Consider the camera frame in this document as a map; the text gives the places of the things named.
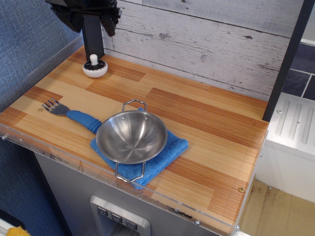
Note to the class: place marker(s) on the dark left vertical post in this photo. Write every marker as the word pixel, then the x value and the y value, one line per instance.
pixel 92 36

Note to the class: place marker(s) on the dark right vertical post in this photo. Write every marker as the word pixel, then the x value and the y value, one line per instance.
pixel 296 37

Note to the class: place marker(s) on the blue handled metal fork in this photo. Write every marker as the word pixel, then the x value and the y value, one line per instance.
pixel 55 107

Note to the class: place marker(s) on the blue folded cloth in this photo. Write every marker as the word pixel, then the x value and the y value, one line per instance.
pixel 174 147

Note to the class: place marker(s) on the clear acrylic table edge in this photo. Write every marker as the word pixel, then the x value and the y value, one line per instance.
pixel 200 193

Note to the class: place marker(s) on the dark vertical post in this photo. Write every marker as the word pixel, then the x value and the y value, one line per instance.
pixel 92 36
pixel 296 37

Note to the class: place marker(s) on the silver dispenser button panel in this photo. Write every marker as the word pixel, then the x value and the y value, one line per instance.
pixel 113 220

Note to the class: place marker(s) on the yellow object at corner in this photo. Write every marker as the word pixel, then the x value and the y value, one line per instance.
pixel 17 231

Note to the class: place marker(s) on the stainless steel bowl with handles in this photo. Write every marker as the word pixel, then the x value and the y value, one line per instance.
pixel 132 136

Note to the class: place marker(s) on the white grooved drain board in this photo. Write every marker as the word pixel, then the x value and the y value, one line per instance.
pixel 293 123

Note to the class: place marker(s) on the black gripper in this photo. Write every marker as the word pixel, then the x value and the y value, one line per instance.
pixel 70 11

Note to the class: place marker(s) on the black and white toy mushroom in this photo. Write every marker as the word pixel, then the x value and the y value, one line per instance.
pixel 95 67

